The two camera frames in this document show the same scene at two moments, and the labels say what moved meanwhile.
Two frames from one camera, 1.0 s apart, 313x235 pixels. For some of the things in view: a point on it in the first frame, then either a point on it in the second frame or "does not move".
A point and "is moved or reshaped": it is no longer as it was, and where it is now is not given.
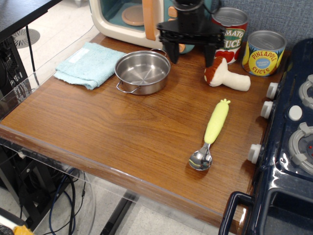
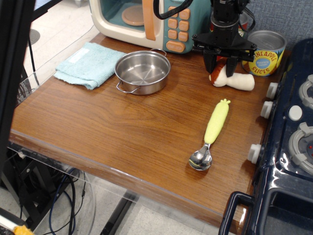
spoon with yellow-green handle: (201, 159) does not move
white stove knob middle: (266, 109) does not move
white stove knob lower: (254, 152) does not move
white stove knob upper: (272, 89) does not move
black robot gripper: (191, 27) to (224, 40)
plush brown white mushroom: (217, 74) is moved or reshaped
